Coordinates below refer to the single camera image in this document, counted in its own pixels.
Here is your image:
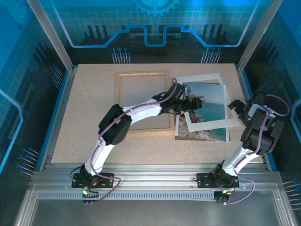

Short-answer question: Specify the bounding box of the landscape photo print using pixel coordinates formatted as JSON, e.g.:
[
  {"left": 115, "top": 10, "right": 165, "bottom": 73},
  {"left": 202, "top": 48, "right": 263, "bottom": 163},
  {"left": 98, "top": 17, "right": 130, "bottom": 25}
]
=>
[{"left": 174, "top": 81, "right": 230, "bottom": 142}]

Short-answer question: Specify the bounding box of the white mat board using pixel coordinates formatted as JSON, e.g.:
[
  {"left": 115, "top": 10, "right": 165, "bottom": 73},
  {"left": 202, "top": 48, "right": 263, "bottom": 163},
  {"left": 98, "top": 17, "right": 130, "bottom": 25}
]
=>
[{"left": 175, "top": 73, "right": 242, "bottom": 133}]

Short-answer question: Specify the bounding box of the light wooden picture frame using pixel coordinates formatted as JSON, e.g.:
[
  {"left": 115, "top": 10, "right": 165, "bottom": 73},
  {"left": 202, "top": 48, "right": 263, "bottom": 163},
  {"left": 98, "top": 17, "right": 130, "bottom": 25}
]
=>
[{"left": 114, "top": 70, "right": 176, "bottom": 133}]

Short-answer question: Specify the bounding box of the black round connector puck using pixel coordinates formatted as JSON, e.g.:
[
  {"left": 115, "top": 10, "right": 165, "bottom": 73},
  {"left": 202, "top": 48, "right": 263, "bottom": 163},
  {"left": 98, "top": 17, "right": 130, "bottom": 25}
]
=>
[{"left": 214, "top": 190, "right": 233, "bottom": 206}]

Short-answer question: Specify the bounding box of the steel bottom plate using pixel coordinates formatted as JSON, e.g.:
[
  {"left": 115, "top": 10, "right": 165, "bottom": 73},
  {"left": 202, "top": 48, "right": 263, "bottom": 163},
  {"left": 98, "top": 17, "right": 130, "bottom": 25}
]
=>
[{"left": 15, "top": 188, "right": 298, "bottom": 226}]

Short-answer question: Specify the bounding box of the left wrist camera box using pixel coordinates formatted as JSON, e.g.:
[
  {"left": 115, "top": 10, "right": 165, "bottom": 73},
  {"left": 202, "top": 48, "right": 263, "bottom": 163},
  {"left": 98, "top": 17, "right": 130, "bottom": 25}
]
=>
[{"left": 174, "top": 84, "right": 187, "bottom": 99}]

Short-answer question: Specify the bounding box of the aluminium table side rail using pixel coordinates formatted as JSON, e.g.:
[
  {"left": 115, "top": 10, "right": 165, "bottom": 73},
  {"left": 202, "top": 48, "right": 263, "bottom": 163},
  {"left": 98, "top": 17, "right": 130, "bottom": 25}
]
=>
[
  {"left": 236, "top": 65, "right": 278, "bottom": 171},
  {"left": 39, "top": 67, "right": 77, "bottom": 171}
]

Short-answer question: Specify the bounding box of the aluminium corner post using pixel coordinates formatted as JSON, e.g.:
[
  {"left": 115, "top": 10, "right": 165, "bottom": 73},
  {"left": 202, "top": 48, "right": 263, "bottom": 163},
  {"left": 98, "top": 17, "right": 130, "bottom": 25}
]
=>
[
  {"left": 236, "top": 0, "right": 284, "bottom": 73},
  {"left": 26, "top": 0, "right": 75, "bottom": 73}
]

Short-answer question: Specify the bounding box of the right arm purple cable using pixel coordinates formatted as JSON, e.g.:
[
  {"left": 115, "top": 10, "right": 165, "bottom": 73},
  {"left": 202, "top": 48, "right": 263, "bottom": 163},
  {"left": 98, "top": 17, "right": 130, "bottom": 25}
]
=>
[{"left": 222, "top": 94, "right": 290, "bottom": 205}]

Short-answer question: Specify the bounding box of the long aluminium mounting rail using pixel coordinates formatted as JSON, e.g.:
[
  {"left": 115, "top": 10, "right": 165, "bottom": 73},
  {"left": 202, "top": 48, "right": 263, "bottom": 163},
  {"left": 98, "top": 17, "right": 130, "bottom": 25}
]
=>
[{"left": 30, "top": 164, "right": 284, "bottom": 189}]

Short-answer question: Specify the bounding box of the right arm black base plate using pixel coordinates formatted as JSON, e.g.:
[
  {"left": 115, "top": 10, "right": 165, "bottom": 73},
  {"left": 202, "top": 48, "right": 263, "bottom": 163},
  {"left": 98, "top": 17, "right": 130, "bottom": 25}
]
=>
[{"left": 196, "top": 173, "right": 240, "bottom": 189}]

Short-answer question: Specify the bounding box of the grey slotted cable duct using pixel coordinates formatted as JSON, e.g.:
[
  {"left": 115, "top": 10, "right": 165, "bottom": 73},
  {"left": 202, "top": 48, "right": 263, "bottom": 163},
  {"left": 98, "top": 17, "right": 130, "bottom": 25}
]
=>
[{"left": 36, "top": 191, "right": 218, "bottom": 201}]

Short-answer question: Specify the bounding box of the black connector bracket green light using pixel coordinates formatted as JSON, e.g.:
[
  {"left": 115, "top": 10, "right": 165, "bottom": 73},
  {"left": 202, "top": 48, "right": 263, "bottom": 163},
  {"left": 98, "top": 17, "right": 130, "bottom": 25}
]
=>
[{"left": 81, "top": 185, "right": 100, "bottom": 206}]

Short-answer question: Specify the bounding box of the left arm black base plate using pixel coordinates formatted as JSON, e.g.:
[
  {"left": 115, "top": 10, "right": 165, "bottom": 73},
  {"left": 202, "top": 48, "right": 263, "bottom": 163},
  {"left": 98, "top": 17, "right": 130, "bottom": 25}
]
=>
[{"left": 71, "top": 173, "right": 116, "bottom": 189}]

